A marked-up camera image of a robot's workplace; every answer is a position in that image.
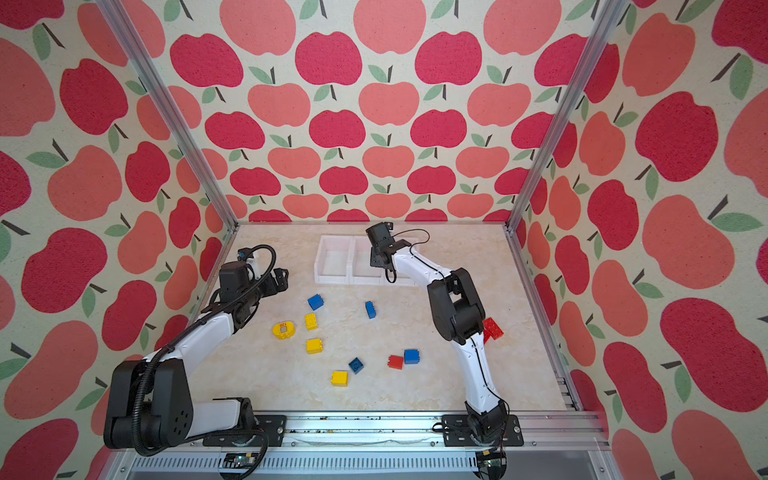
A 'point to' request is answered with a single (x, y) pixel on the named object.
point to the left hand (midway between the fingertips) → (279, 274)
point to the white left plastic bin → (333, 258)
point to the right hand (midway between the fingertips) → (387, 255)
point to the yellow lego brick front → (340, 379)
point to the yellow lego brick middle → (314, 347)
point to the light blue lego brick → (411, 356)
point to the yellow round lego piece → (284, 330)
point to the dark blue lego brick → (356, 365)
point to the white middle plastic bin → (361, 271)
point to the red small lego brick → (395, 362)
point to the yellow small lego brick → (310, 321)
